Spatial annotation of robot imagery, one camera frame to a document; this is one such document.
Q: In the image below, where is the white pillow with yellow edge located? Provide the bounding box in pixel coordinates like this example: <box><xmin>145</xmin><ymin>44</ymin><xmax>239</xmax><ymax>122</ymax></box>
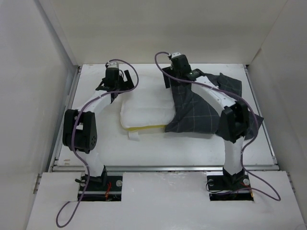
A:
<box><xmin>120</xmin><ymin>75</ymin><xmax>175</xmax><ymax>141</ymax></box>

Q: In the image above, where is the dark grey checked pillowcase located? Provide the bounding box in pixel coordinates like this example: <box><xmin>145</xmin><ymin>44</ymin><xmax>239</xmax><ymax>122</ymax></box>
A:
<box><xmin>165</xmin><ymin>73</ymin><xmax>256</xmax><ymax>140</ymax></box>

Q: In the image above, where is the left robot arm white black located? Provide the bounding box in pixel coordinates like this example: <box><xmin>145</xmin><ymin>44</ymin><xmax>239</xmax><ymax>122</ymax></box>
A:
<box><xmin>62</xmin><ymin>67</ymin><xmax>135</xmax><ymax>190</ymax></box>

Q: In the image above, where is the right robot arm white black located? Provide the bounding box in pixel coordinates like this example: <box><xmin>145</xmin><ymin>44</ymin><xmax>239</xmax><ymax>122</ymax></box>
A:
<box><xmin>161</xmin><ymin>52</ymin><xmax>249</xmax><ymax>190</ymax></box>

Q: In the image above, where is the white front cover board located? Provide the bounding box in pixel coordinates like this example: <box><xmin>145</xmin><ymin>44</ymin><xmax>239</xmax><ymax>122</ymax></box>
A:
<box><xmin>27</xmin><ymin>171</ymin><xmax>306</xmax><ymax>230</ymax></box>

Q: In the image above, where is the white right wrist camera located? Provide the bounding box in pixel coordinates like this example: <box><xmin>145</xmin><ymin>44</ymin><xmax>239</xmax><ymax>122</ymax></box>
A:
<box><xmin>168</xmin><ymin>52</ymin><xmax>181</xmax><ymax>59</ymax></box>

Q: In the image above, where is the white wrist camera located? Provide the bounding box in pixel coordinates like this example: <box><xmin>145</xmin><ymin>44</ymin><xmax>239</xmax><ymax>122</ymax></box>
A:
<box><xmin>105</xmin><ymin>61</ymin><xmax>119</xmax><ymax>69</ymax></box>
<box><xmin>168</xmin><ymin>52</ymin><xmax>181</xmax><ymax>59</ymax></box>

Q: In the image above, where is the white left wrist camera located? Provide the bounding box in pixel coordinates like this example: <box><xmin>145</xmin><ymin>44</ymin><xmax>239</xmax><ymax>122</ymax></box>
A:
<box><xmin>105</xmin><ymin>61</ymin><xmax>119</xmax><ymax>69</ymax></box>

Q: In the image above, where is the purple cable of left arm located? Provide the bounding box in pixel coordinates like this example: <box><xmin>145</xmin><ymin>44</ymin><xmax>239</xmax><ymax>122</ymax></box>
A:
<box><xmin>56</xmin><ymin>58</ymin><xmax>140</xmax><ymax>228</ymax></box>

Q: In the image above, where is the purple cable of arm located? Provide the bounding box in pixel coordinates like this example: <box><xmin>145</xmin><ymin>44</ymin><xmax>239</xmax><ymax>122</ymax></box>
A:
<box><xmin>56</xmin><ymin>58</ymin><xmax>140</xmax><ymax>228</ymax></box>
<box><xmin>154</xmin><ymin>51</ymin><xmax>281</xmax><ymax>201</ymax></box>

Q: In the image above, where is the aluminium left side rail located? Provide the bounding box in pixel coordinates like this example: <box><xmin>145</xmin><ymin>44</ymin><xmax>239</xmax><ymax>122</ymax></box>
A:
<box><xmin>45</xmin><ymin>66</ymin><xmax>82</xmax><ymax>173</ymax></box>

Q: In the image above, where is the aluminium rail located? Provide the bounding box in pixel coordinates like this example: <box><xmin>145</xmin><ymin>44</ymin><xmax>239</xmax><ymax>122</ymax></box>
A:
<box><xmin>45</xmin><ymin>66</ymin><xmax>82</xmax><ymax>173</ymax></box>
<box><xmin>242</xmin><ymin>65</ymin><xmax>279</xmax><ymax>171</ymax></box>
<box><xmin>49</xmin><ymin>164</ymin><xmax>280</xmax><ymax>172</ymax></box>

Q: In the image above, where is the aluminium front rail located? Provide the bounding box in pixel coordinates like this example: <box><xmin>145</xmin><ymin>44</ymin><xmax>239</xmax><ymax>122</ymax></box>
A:
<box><xmin>49</xmin><ymin>164</ymin><xmax>280</xmax><ymax>172</ymax></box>

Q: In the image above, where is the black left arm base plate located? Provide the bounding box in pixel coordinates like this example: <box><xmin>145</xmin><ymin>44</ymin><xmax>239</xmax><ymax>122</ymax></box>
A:
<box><xmin>81</xmin><ymin>175</ymin><xmax>123</xmax><ymax>202</ymax></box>

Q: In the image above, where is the aluminium right side rail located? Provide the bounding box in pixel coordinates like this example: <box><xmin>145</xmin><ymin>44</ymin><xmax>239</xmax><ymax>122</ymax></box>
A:
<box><xmin>242</xmin><ymin>65</ymin><xmax>279</xmax><ymax>171</ymax></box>

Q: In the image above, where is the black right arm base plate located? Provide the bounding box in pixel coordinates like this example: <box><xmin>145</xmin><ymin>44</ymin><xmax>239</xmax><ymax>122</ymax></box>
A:
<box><xmin>206</xmin><ymin>174</ymin><xmax>254</xmax><ymax>201</ymax></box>

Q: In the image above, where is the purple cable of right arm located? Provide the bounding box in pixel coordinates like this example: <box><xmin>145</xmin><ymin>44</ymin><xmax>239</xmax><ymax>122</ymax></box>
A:
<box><xmin>154</xmin><ymin>51</ymin><xmax>281</xmax><ymax>201</ymax></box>

